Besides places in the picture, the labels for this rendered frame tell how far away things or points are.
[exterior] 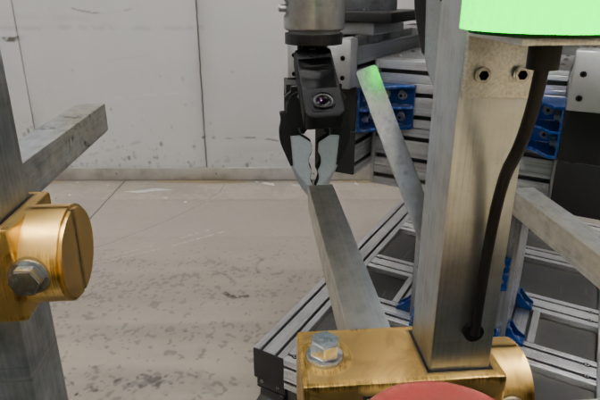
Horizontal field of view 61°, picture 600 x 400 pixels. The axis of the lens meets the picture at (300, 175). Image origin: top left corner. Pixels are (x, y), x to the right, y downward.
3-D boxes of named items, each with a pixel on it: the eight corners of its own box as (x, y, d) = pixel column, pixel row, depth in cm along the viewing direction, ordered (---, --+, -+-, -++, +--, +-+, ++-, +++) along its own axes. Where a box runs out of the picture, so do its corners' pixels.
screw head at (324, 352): (304, 345, 31) (304, 329, 30) (339, 343, 31) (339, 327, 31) (308, 369, 29) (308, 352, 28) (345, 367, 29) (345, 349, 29)
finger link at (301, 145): (310, 184, 73) (310, 121, 70) (314, 200, 67) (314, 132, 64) (287, 185, 72) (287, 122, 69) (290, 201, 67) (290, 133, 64)
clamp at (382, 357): (295, 393, 34) (295, 329, 32) (491, 381, 35) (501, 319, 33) (304, 467, 29) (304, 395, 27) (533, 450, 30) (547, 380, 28)
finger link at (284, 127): (314, 162, 67) (314, 96, 64) (315, 165, 66) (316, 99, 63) (279, 162, 67) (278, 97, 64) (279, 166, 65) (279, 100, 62)
